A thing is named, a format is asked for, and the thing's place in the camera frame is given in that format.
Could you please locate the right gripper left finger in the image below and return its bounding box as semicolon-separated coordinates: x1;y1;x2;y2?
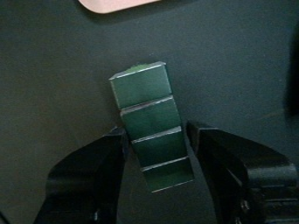
32;126;130;224

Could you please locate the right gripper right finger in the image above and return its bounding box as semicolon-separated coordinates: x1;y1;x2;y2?
186;120;299;224

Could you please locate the dark green sushi roll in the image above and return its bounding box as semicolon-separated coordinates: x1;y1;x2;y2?
107;60;195;193

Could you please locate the pink square tray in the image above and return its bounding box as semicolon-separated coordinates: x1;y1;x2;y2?
76;0;162;15

